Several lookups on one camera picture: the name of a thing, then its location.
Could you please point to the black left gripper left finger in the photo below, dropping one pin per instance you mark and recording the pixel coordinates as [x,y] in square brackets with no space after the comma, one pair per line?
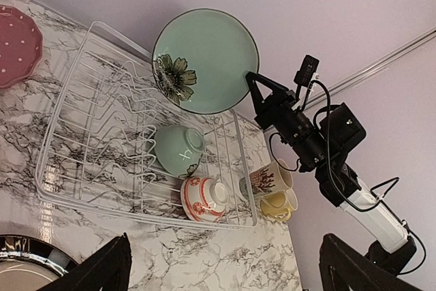
[107,269]

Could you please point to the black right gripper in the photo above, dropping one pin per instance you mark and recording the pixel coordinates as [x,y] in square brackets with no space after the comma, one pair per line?
[275,110]

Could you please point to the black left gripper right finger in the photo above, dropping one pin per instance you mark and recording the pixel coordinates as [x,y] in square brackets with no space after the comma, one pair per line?
[343,268]

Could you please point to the light green floral plate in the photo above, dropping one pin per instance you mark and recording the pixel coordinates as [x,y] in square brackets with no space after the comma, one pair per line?
[200,60]

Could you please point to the tall seashell ceramic mug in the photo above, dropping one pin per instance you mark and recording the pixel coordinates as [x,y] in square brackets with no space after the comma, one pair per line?
[273,177]

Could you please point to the black striped large plate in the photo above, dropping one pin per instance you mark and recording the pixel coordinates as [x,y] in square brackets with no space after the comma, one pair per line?
[30,264]

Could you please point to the yellow ceramic mug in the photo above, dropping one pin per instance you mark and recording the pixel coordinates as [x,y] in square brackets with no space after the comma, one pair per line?
[279,206]

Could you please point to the light green floral bowl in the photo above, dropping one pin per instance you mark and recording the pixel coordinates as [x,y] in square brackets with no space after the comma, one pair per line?
[179,149]

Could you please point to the pink dotted scalloped plate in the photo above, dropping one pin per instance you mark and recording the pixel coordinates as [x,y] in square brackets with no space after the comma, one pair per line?
[21,46]

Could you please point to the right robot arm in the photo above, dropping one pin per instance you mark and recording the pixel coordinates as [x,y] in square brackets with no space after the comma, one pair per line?
[322,147]

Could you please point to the white red patterned bowl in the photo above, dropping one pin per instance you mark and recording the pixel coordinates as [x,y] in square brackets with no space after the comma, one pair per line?
[204,199]

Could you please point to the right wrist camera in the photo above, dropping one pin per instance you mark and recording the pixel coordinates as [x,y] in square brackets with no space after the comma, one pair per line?
[304,77]

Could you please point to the white wire dish rack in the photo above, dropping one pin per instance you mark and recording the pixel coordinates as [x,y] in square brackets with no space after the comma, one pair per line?
[98,153]

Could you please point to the right aluminium frame post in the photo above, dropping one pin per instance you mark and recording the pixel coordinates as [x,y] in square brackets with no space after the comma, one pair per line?
[373,69]

